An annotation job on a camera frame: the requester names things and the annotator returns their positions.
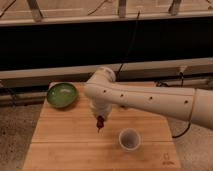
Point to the green ceramic bowl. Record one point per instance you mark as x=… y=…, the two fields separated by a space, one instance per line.
x=62 y=95

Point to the wooden cutting board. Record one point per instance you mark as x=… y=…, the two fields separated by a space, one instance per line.
x=68 y=140

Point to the dark red dried pepper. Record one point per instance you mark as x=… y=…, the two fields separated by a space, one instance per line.
x=100 y=123

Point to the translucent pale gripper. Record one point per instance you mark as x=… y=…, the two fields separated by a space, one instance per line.
x=101 y=110

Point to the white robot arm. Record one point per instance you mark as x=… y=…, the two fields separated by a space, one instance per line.
x=186 y=104

